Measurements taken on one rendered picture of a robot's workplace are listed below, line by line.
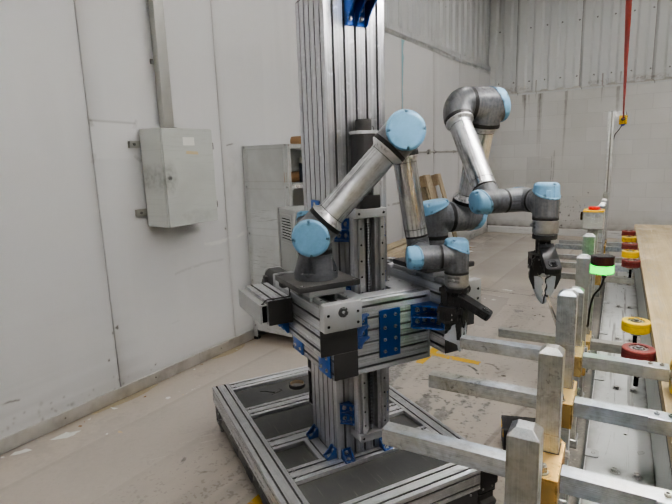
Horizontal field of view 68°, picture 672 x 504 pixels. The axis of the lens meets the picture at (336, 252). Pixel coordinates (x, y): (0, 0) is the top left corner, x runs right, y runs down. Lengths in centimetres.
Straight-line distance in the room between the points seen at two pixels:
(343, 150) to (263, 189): 202
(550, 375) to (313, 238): 85
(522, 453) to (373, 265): 136
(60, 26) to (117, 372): 199
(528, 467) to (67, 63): 298
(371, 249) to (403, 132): 58
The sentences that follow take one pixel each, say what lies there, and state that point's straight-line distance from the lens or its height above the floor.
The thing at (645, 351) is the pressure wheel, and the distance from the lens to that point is 158.
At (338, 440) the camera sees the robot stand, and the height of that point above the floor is 31.
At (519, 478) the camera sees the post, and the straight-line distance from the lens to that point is 64.
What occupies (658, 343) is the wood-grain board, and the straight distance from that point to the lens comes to 167.
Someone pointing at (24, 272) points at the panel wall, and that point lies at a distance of 305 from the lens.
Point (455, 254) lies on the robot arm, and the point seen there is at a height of 114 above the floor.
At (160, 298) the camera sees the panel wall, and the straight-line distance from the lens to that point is 351.
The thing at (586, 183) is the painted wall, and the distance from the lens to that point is 931.
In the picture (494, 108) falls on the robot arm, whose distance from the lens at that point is 183.
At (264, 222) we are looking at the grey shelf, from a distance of 386.
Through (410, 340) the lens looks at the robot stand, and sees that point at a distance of 190.
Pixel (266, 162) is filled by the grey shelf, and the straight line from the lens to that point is 380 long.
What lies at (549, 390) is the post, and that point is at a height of 107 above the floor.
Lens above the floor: 144
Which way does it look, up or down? 11 degrees down
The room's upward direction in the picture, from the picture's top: 2 degrees counter-clockwise
